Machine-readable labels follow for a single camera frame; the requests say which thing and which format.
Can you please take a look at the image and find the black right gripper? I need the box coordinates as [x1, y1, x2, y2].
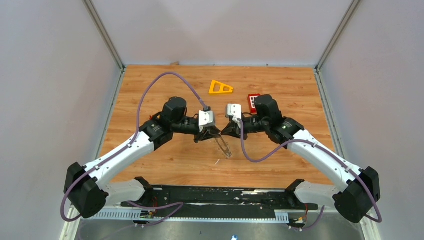
[221, 114, 269, 141]

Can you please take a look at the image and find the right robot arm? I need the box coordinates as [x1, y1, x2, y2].
[222, 94, 383, 224]

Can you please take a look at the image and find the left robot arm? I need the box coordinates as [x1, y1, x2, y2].
[63, 97, 220, 219]

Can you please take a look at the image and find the red toy window block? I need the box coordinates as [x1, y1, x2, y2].
[247, 93, 261, 114]

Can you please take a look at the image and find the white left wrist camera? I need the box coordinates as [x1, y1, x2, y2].
[198, 110, 216, 128]

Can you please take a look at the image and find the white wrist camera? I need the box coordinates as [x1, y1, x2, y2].
[225, 103, 242, 125]
[198, 110, 216, 128]

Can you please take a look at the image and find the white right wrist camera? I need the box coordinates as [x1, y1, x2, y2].
[225, 103, 242, 125]

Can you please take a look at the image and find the yellow triangular toy frame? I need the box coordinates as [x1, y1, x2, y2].
[208, 80, 234, 95]

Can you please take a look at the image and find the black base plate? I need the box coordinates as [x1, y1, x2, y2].
[135, 185, 319, 219]

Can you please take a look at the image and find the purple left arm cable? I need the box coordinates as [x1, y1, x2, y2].
[59, 71, 212, 240]

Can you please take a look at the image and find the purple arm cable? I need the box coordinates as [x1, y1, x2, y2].
[59, 71, 212, 240]
[239, 120, 383, 232]

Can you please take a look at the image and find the white slotted cable duct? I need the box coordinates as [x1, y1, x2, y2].
[96, 208, 290, 224]

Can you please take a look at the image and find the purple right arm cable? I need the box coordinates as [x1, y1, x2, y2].
[239, 120, 383, 232]

